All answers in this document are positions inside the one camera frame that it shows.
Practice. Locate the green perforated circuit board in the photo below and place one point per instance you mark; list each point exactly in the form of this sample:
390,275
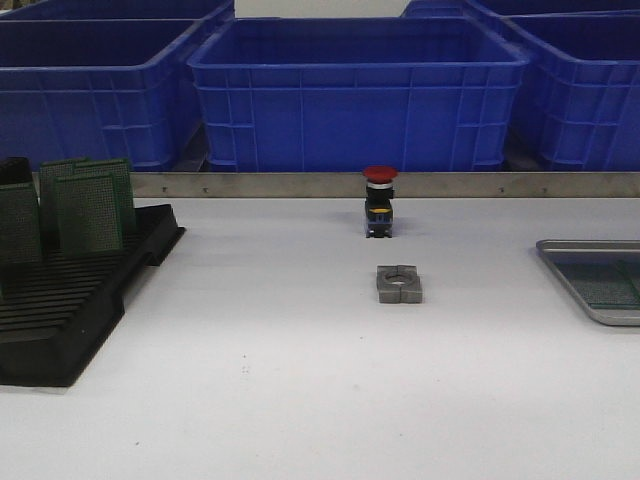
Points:
119,168
20,225
49,172
87,213
631,272
602,286

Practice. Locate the black slotted board rack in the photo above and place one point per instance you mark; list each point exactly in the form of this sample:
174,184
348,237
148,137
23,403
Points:
57,313

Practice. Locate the red emergency stop button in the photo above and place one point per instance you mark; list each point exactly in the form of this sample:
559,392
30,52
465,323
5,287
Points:
378,207

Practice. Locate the stainless steel shelf frame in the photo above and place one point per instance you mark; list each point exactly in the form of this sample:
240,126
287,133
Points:
407,185

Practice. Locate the grey metal clamp block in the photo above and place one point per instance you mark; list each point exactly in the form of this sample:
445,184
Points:
398,284

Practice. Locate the silver metal tray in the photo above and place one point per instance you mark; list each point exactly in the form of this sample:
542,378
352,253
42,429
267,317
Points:
556,252

